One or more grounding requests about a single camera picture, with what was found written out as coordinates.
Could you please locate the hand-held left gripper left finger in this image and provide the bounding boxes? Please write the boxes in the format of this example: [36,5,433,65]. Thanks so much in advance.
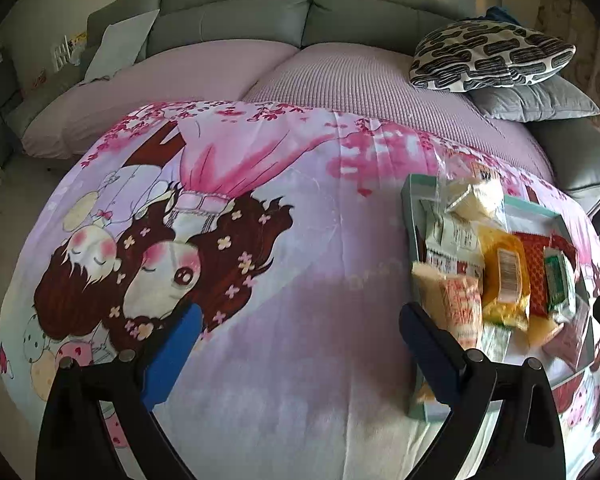
[35,303,203,480]

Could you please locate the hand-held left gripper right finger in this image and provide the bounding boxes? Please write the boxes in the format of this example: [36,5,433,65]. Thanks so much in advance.
[399,303,566,480]

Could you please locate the pink snack packet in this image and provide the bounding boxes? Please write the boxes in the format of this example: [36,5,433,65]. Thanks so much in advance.
[547,320,593,373]

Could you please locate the orange roll snack packet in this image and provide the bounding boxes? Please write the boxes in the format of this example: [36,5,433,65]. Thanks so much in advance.
[411,261,483,356]

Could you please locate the green white biscuit packet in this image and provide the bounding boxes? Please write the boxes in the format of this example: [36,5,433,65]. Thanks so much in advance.
[542,247,578,323]

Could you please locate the red checkered snack packet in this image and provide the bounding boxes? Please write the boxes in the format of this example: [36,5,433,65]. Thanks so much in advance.
[510,230,581,318]

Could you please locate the yellow orange snack packet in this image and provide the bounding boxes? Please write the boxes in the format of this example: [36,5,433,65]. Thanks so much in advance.
[477,225,531,328]

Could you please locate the red white biscuit packet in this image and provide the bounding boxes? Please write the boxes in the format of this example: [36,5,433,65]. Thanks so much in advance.
[424,210,486,278]

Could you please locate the teal shallow box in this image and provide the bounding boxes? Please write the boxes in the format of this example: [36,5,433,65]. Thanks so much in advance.
[400,174,598,421]

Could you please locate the clear pastry packet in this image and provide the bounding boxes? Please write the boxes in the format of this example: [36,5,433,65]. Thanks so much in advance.
[437,152,508,221]

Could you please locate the pink cartoon printed blanket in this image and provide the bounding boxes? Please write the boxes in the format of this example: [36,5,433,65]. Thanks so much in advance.
[0,100,600,480]

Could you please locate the black white patterned pillow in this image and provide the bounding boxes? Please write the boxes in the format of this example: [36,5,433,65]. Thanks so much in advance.
[410,17,577,92]

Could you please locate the pink sofa seat cover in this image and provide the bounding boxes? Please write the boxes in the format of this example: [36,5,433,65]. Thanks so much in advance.
[20,42,556,181]

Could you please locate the light grey pillow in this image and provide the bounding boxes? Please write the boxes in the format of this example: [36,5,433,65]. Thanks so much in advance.
[82,9,161,83]

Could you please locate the blue cloth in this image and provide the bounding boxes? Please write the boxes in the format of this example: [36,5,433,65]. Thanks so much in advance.
[485,6,521,25]

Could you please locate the grey sofa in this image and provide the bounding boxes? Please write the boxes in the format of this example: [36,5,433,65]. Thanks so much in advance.
[5,0,600,211]

